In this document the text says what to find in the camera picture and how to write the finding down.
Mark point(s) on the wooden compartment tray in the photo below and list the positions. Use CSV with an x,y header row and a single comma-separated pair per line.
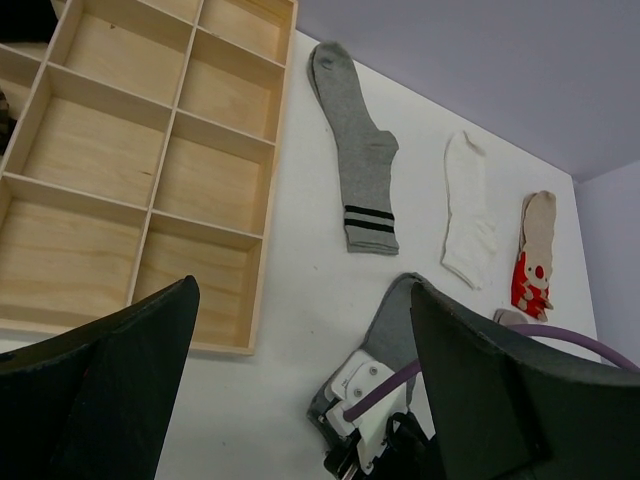
x,y
145,150

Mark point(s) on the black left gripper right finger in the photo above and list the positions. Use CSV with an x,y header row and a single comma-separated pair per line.
x,y
505,406

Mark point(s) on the plain white sock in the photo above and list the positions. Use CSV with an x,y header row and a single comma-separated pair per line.
x,y
470,243

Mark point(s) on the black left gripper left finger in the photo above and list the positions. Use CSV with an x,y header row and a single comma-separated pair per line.
x,y
96,401

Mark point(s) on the grey sock with black stripes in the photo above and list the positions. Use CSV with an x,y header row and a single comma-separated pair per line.
x,y
365,153

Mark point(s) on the rolled dark sock in tray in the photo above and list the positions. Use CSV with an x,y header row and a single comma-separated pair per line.
x,y
7,123

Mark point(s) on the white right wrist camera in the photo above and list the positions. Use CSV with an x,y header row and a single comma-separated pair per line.
x,y
357,416

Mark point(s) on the beige red reindeer sock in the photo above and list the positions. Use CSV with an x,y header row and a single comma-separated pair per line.
x,y
530,287

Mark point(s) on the beige sock with rust stripes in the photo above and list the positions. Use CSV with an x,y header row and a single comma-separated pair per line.
x,y
509,318

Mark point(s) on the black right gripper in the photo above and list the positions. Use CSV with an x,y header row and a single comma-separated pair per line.
x,y
407,453

